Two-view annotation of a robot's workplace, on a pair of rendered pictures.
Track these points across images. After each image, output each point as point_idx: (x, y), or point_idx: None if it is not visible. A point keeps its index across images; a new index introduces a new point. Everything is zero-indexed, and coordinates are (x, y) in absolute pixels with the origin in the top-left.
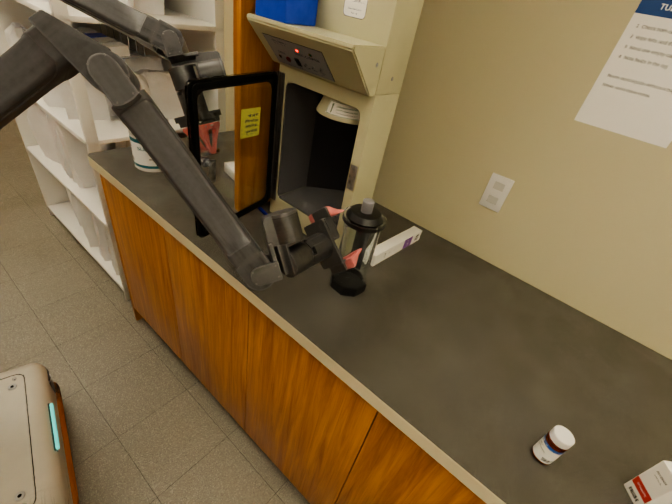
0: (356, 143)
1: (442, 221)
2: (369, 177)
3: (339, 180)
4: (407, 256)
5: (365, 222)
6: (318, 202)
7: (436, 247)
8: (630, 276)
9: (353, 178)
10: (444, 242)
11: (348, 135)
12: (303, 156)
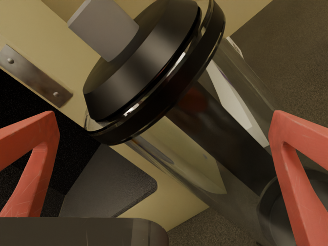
0: None
1: (224, 10)
2: (69, 48)
3: (84, 135)
4: (270, 69)
5: (159, 45)
6: (95, 189)
7: (267, 25)
8: None
9: (37, 74)
10: (260, 15)
11: (10, 82)
12: (1, 177)
